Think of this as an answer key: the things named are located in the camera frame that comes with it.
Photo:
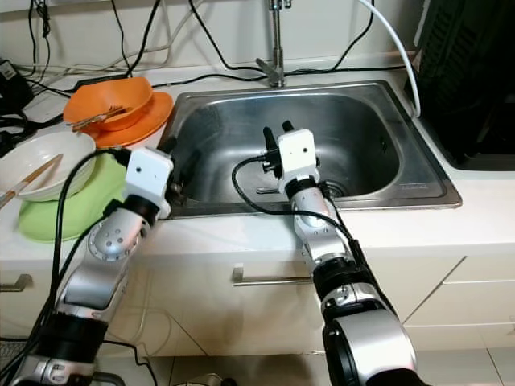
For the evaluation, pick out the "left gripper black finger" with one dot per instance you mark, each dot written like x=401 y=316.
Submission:
x=191 y=165

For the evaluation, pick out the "white bowl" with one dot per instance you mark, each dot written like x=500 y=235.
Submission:
x=80 y=153

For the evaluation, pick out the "wooden chopstick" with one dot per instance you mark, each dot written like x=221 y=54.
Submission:
x=18 y=190
x=32 y=175

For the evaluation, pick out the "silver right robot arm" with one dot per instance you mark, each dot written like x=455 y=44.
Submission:
x=322 y=233

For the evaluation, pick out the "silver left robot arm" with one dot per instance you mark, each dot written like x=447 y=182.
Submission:
x=105 y=273

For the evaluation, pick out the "orange plate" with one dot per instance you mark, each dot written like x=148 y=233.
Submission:
x=157 y=117

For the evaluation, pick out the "chrome faucet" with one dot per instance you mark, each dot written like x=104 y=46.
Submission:
x=276 y=56

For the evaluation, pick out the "stainless steel sink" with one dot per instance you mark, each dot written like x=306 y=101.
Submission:
x=370 y=129

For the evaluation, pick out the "orange bowl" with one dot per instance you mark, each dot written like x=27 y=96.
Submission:
x=129 y=92

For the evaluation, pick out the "golden metal fork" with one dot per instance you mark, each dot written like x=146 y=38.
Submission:
x=96 y=118

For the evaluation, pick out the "cream cabinet door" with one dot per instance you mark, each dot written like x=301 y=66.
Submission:
x=209 y=314

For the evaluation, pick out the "small flat black adapter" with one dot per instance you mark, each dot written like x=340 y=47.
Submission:
x=100 y=79

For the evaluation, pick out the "light green plate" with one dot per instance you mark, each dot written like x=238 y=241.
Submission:
x=48 y=225

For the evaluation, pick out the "black slatted crate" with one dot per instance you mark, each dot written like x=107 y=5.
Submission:
x=467 y=80

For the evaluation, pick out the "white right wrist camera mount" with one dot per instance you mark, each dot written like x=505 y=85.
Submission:
x=298 y=149

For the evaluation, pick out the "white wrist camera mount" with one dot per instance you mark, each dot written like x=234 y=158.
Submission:
x=298 y=149
x=149 y=173

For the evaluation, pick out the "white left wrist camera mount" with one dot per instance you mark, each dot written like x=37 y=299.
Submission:
x=149 y=173

